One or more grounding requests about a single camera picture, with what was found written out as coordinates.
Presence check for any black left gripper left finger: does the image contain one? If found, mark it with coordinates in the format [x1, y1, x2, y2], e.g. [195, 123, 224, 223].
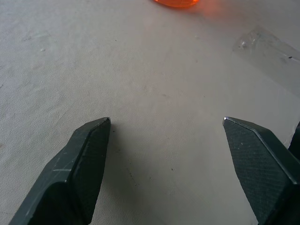
[8, 117, 112, 225]

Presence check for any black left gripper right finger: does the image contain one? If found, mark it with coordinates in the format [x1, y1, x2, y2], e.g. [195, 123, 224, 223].
[222, 116, 300, 225]

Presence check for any orange translucent object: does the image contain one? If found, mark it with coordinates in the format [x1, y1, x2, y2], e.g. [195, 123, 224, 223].
[153, 0, 200, 9]

